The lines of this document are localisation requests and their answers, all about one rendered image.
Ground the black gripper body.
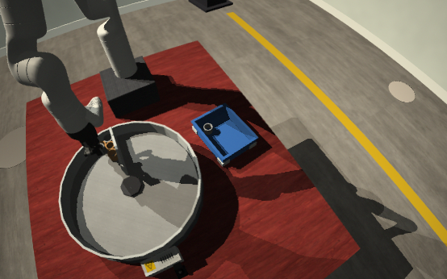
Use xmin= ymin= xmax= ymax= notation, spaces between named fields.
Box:
xmin=66 ymin=123 xmax=94 ymax=147

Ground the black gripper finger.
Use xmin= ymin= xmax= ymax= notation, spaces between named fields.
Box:
xmin=83 ymin=134 xmax=104 ymax=156
xmin=91 ymin=128 xmax=103 ymax=149

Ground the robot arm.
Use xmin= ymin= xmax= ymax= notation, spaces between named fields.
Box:
xmin=0 ymin=0 xmax=137 ymax=134

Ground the blue crate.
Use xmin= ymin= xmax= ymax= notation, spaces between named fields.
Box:
xmin=191 ymin=103 xmax=259 ymax=167

